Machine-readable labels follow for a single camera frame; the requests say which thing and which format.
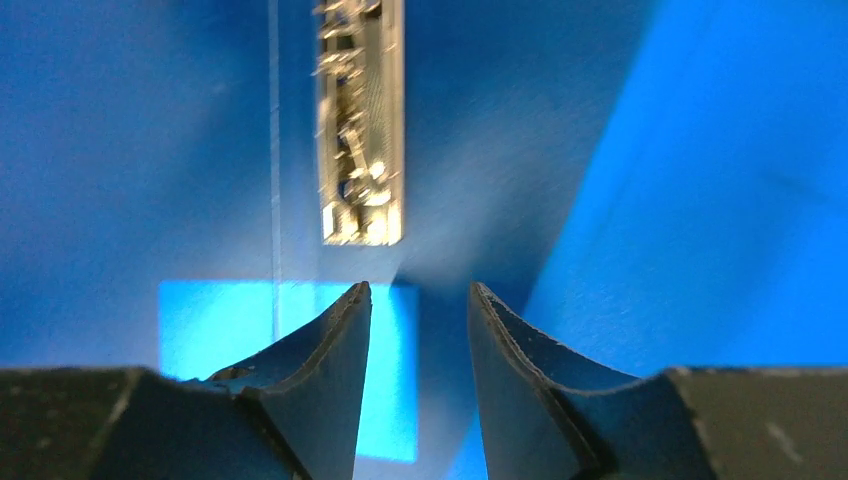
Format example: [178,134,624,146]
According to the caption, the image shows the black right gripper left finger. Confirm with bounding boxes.
[1,282,372,479]

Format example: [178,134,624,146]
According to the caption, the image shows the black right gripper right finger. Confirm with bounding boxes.
[468,282,847,479]

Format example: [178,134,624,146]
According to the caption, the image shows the blue plastic folder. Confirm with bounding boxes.
[1,1,847,479]

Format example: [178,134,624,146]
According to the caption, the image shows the metal folder clip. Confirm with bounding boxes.
[313,1,405,246]

